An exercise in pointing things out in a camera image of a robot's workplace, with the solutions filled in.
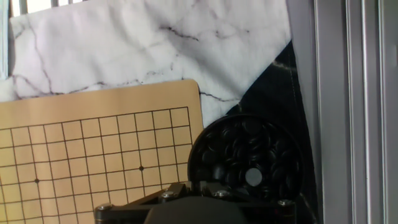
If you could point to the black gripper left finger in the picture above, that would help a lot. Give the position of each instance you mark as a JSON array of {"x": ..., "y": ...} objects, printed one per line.
[{"x": 140, "y": 203}]

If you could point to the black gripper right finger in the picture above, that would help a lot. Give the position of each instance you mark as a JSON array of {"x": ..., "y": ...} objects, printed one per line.
[{"x": 267, "y": 208}]

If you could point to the tan go board mat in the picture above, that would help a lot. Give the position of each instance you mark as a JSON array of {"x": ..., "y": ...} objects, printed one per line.
[{"x": 93, "y": 149}]

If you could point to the black go stone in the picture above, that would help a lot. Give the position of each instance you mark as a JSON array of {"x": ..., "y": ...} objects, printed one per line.
[{"x": 253, "y": 176}]

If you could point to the black bowl with go stones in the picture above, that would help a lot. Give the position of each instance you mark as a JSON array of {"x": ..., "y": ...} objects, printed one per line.
[{"x": 242, "y": 146}]

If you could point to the black marble pattern cloth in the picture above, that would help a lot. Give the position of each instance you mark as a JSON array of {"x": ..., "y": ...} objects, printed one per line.
[{"x": 280, "y": 90}]

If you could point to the white marble pattern cloth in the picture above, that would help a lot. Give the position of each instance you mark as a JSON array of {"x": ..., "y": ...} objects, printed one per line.
[{"x": 124, "y": 46}]

